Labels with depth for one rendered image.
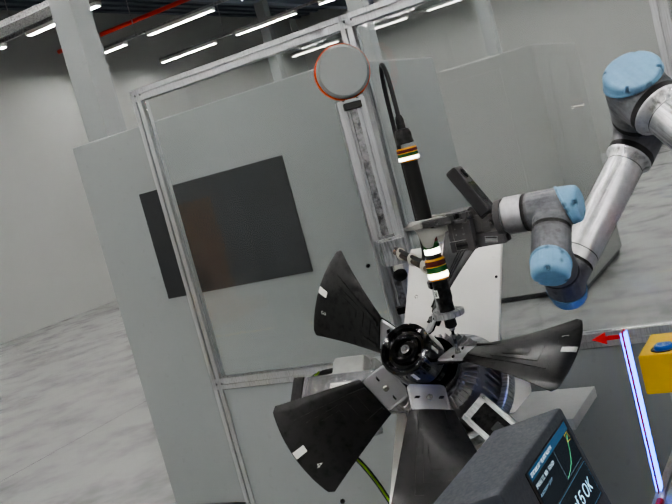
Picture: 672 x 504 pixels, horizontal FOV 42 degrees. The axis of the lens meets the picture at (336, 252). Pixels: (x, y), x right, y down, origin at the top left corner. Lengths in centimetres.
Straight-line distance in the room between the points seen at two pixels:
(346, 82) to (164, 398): 269
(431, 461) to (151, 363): 313
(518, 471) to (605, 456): 163
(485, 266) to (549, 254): 59
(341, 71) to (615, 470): 137
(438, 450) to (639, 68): 85
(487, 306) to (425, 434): 47
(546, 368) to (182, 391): 317
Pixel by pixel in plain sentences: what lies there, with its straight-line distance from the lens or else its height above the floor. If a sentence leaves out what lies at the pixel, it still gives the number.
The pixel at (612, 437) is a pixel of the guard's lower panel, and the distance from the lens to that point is 265.
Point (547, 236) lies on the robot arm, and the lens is 168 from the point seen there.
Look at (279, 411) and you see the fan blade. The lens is 202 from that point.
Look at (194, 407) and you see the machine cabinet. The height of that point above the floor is 59.
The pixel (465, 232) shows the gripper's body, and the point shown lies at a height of 144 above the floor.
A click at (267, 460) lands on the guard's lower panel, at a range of 321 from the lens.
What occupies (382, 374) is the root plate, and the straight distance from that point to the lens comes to 194.
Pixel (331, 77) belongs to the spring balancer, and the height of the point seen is 187.
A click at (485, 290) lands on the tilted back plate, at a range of 220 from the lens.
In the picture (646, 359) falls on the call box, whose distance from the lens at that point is 202.
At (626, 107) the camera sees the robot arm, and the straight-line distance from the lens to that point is 182.
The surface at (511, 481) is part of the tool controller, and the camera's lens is 104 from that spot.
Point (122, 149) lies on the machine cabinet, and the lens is 459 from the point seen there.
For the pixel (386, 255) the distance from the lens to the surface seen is 242.
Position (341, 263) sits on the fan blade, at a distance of 209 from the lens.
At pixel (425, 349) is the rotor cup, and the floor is 122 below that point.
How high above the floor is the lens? 165
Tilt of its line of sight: 6 degrees down
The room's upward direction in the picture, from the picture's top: 15 degrees counter-clockwise
